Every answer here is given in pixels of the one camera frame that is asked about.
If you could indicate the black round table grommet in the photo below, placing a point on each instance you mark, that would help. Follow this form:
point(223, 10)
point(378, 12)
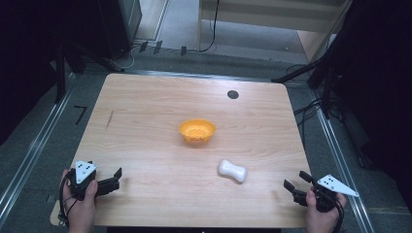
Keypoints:
point(233, 94)

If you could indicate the black metal stand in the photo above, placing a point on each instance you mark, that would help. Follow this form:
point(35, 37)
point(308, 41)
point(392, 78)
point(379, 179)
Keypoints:
point(60, 74)
point(327, 87)

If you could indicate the orange plastic bowl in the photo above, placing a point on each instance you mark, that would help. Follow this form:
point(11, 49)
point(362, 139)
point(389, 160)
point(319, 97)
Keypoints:
point(197, 130)

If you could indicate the dark cabinet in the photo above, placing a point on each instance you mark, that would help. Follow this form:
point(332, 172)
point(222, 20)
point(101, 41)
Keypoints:
point(123, 22)

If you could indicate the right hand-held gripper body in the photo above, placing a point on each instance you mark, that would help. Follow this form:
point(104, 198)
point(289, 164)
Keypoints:
point(327, 197)

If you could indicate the black tape strip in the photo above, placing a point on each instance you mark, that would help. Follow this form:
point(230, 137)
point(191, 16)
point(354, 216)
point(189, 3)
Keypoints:
point(157, 47)
point(143, 46)

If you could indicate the person's left hand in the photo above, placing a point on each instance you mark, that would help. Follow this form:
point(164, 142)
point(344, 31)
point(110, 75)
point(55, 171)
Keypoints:
point(81, 213)

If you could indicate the dark curtain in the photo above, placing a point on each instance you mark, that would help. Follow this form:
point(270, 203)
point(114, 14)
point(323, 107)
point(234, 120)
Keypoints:
point(22, 48)
point(379, 81)

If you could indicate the metal floor rail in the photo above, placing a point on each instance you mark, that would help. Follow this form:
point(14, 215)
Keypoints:
point(340, 155)
point(200, 76)
point(32, 155)

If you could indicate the white bone-shaped toy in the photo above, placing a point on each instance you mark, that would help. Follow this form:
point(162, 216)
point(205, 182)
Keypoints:
point(232, 171)

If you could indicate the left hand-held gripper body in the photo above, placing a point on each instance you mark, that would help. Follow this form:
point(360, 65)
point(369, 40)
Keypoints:
point(82, 186)

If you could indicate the person's right hand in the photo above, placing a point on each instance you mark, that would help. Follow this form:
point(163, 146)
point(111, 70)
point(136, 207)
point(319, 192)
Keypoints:
point(320, 221)

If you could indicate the white shelf unit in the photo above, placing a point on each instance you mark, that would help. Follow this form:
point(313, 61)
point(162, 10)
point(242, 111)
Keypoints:
point(268, 16)

